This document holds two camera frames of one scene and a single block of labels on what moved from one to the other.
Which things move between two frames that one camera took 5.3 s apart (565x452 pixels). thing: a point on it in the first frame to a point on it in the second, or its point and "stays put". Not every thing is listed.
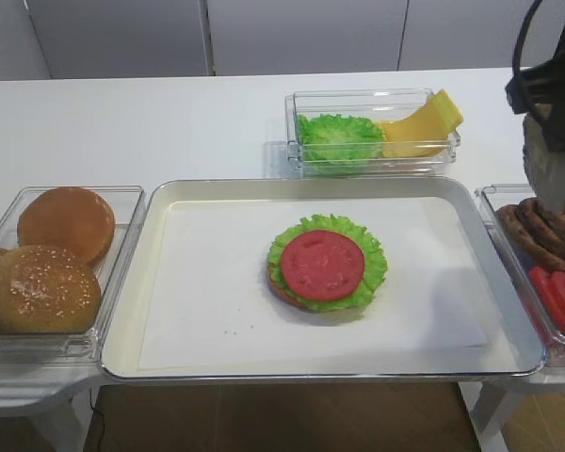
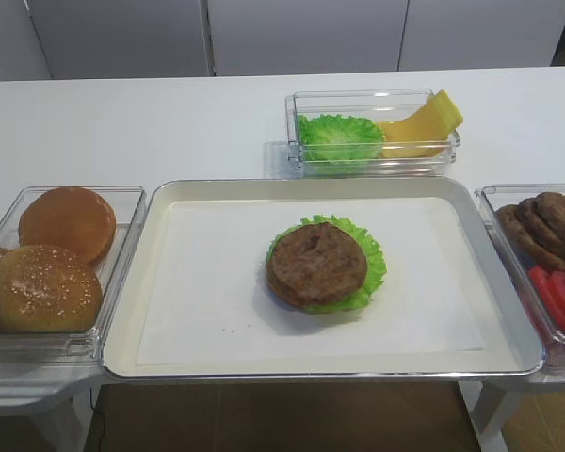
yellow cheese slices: x=425 y=133 stays put
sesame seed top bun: x=42 y=288 stays put
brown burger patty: x=556 y=176 to x=316 y=264
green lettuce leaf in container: x=338 y=143 stays put
